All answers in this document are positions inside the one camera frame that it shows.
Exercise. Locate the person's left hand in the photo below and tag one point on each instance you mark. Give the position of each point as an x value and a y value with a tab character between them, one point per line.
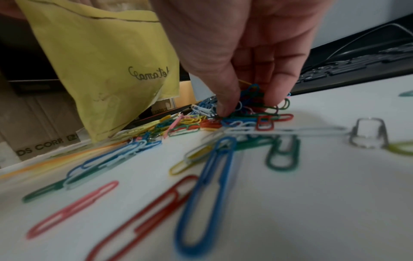
11	7

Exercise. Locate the person's right hand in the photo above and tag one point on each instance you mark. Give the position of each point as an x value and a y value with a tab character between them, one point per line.
242	38

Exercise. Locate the brown cardboard box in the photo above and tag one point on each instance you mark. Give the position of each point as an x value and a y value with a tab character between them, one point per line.
38	119

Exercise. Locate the black monitor base red stripe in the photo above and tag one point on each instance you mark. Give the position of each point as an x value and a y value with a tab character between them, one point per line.
167	110

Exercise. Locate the black keyboard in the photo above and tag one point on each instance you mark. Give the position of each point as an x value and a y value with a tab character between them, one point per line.
355	68

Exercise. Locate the white desk divider panel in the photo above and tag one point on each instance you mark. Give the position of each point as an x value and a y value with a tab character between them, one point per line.
371	12

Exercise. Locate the white table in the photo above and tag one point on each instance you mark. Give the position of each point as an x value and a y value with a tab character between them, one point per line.
322	204

